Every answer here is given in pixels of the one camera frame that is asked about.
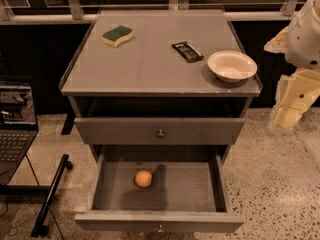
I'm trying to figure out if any closed grey top drawer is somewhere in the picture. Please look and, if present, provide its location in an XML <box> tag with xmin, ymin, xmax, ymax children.
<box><xmin>75</xmin><ymin>117</ymin><xmax>244</xmax><ymax>145</ymax></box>

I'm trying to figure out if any open grey middle drawer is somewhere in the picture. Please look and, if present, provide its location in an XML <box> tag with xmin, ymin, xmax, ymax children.
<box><xmin>75</xmin><ymin>146</ymin><xmax>244</xmax><ymax>233</ymax></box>

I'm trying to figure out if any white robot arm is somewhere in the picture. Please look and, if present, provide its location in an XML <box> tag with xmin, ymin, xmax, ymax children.
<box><xmin>264</xmin><ymin>0</ymin><xmax>320</xmax><ymax>129</ymax></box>

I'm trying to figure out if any green yellow sponge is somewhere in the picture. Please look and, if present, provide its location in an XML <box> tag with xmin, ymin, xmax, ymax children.
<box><xmin>102</xmin><ymin>25</ymin><xmax>133</xmax><ymax>47</ymax></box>

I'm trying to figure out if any black laptop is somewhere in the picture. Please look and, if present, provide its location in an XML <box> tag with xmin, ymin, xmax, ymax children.
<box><xmin>0</xmin><ymin>76</ymin><xmax>38</xmax><ymax>185</ymax></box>

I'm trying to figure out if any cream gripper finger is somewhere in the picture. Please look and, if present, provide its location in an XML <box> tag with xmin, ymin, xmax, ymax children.
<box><xmin>273</xmin><ymin>106</ymin><xmax>303</xmax><ymax>129</ymax></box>
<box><xmin>264</xmin><ymin>27</ymin><xmax>288</xmax><ymax>54</ymax></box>

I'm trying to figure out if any grey drawer cabinet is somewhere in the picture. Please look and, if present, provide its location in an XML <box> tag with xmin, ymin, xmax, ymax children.
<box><xmin>58</xmin><ymin>9</ymin><xmax>263</xmax><ymax>234</ymax></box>

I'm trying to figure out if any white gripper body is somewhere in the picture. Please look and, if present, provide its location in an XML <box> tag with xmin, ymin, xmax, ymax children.
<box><xmin>281</xmin><ymin>68</ymin><xmax>320</xmax><ymax>112</ymax></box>

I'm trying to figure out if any metal window railing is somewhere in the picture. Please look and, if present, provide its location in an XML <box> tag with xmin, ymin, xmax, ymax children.
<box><xmin>0</xmin><ymin>0</ymin><xmax>320</xmax><ymax>26</ymax></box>

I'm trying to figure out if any black snack bar wrapper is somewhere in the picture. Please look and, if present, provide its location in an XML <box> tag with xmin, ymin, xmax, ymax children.
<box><xmin>172</xmin><ymin>42</ymin><xmax>204</xmax><ymax>63</ymax></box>

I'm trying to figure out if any orange fruit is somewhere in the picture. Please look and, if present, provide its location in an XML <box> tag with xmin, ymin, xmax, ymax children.
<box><xmin>134</xmin><ymin>170</ymin><xmax>152</xmax><ymax>187</ymax></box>

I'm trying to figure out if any black laptop cable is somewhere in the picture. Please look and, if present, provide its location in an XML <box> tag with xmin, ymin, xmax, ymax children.
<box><xmin>0</xmin><ymin>153</ymin><xmax>66</xmax><ymax>240</ymax></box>

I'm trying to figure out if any white paper bowl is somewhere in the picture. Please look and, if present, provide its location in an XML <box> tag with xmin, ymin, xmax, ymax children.
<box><xmin>207</xmin><ymin>51</ymin><xmax>257</xmax><ymax>83</ymax></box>

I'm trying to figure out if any black stand leg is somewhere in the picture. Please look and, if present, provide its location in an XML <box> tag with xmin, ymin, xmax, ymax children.
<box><xmin>31</xmin><ymin>154</ymin><xmax>73</xmax><ymax>237</ymax></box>

